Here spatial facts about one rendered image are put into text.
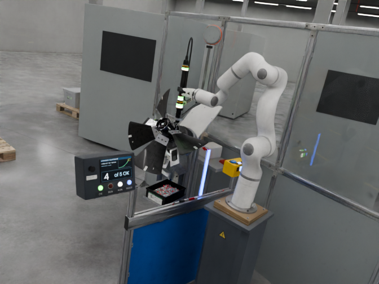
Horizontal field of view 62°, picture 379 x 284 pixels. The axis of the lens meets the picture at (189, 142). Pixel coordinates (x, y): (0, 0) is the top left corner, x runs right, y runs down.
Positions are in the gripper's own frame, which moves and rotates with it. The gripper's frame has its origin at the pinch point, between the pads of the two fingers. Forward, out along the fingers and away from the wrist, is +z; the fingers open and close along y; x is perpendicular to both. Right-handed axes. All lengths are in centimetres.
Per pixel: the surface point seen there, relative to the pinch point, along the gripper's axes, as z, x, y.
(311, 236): -85, -86, 70
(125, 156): -40, -25, -62
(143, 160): 4, -51, -22
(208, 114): 7.4, -20.8, 36.8
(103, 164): -41, -27, -74
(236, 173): -41, -48, 24
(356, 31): -71, 54, 70
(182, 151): -21.8, -35.8, -10.0
